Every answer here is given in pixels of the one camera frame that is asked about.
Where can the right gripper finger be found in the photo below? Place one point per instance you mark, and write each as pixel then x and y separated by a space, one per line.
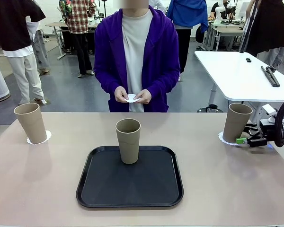
pixel 253 142
pixel 252 131

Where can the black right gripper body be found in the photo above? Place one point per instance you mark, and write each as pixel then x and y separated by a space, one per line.
pixel 269 131

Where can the tall beige cup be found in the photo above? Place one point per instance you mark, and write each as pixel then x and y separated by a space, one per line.
pixel 129 146
pixel 32 125
pixel 236 123

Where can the white scalloped paper coaster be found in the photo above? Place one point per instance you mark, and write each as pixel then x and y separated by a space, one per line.
pixel 223 141
pixel 132 99
pixel 49 138

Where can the person's right forearm purple sleeve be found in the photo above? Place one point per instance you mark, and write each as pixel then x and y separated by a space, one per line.
pixel 104 82

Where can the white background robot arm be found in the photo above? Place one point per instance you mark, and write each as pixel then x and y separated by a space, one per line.
pixel 218 15

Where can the person's left forearm purple sleeve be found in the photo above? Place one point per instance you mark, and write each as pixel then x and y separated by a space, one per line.
pixel 166 81

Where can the person's left hand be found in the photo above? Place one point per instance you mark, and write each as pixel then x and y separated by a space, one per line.
pixel 145 96

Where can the person's right hand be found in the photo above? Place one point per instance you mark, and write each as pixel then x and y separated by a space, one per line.
pixel 119 94

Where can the black kettle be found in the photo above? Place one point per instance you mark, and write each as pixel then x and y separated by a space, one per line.
pixel 211 108

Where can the black folded tripod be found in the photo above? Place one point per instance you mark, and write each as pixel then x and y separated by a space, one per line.
pixel 273 76

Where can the white rounded table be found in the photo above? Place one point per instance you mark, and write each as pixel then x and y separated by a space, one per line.
pixel 227 71

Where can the small black object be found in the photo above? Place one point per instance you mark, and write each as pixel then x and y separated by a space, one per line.
pixel 248 59

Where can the person in long black coat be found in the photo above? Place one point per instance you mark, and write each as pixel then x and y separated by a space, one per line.
pixel 267 28

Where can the grey workshop desk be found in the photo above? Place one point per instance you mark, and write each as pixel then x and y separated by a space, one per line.
pixel 55 24
pixel 227 30

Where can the black hanging bag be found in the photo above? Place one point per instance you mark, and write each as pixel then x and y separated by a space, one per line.
pixel 200 35

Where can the seated person in black shirt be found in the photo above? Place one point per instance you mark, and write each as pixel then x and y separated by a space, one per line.
pixel 219 9

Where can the black plastic tray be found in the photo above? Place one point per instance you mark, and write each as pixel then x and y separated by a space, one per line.
pixel 132 189

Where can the person in blue jacket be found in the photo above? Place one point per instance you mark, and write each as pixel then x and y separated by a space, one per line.
pixel 187 11

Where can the person in purple hooded jacket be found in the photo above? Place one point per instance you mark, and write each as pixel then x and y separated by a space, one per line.
pixel 109 59

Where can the person in plaid shirt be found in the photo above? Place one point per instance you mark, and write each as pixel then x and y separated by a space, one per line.
pixel 79 19

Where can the person in grey trousers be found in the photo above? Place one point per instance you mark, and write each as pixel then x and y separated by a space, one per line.
pixel 41 52

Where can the person in black shirt white trousers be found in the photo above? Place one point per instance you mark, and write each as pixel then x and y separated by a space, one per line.
pixel 11 28

